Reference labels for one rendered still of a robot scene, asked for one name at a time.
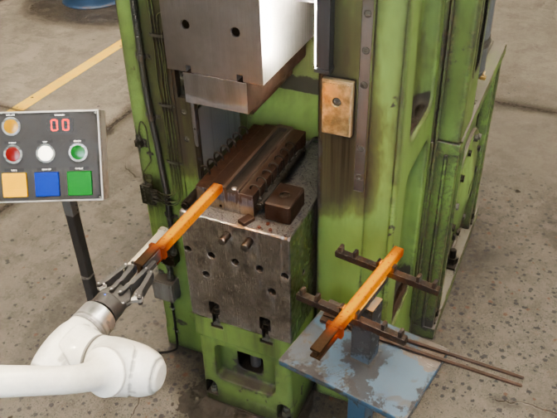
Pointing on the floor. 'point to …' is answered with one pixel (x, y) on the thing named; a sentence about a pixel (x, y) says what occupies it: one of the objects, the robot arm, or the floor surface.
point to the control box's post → (80, 247)
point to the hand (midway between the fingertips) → (148, 260)
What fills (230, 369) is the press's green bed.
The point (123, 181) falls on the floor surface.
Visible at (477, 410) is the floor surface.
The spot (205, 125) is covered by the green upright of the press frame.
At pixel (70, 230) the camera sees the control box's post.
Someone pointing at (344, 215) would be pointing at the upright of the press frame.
